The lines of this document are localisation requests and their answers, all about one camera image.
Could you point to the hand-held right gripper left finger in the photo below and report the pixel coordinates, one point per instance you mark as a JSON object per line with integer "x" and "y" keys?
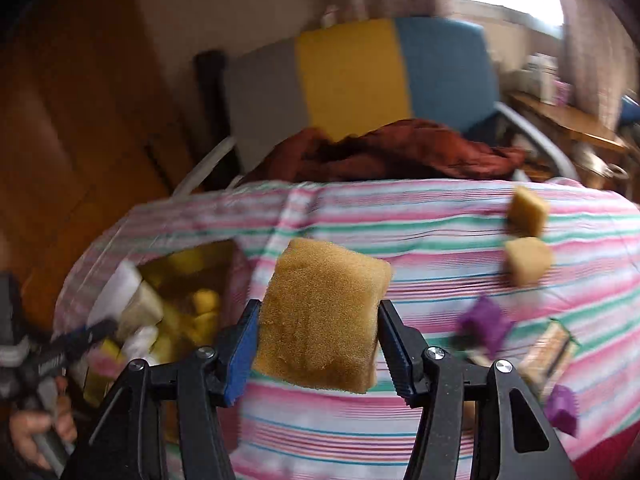
{"x": 240, "y": 355}

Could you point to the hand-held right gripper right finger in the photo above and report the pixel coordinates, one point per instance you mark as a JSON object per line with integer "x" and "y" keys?
{"x": 400, "y": 355}

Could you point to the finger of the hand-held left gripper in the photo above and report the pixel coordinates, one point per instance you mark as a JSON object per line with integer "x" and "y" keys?
{"x": 92, "y": 334}

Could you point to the purple snack packet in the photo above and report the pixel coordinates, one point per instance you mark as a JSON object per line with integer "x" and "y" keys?
{"x": 560, "y": 405}
{"x": 482, "y": 322}

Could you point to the clear brown sponge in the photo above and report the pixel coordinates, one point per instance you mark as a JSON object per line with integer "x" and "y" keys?
{"x": 547, "y": 355}

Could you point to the person's left hand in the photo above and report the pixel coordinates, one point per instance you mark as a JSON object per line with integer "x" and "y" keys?
{"x": 25, "y": 430}

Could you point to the striped tablecloth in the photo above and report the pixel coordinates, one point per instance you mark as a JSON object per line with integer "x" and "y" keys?
{"x": 425, "y": 280}

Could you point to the wooden wardrobe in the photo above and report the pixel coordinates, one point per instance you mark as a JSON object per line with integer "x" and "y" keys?
{"x": 75, "y": 135}

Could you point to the rust red jacket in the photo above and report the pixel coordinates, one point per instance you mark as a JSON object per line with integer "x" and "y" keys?
{"x": 400, "y": 152}

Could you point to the dark red cloth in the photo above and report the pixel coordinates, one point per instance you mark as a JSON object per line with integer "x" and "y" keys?
{"x": 600, "y": 460}

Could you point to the wooden side table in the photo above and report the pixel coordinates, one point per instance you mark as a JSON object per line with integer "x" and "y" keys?
{"x": 565, "y": 120}

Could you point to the grey yellow blue chair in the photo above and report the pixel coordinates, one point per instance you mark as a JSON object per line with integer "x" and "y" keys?
{"x": 350, "y": 70}

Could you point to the small pink box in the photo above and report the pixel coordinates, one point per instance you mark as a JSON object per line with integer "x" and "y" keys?
{"x": 562, "y": 92}

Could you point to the small white box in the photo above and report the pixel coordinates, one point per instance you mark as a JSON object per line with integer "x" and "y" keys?
{"x": 542, "y": 77}

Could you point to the blue bag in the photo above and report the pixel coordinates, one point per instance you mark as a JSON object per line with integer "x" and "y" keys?
{"x": 631, "y": 110}

